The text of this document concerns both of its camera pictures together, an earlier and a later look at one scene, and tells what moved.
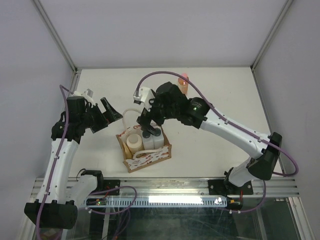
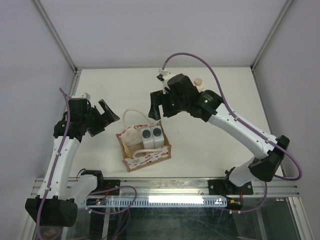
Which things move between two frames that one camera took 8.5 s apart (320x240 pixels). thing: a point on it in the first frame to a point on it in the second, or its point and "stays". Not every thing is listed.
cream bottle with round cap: (135, 143) to (199, 84)
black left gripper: (103, 122) stays
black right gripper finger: (143, 122) to (171, 106)
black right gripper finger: (152, 126) to (156, 99)
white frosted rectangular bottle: (147, 140) stays
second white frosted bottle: (158, 138) stays
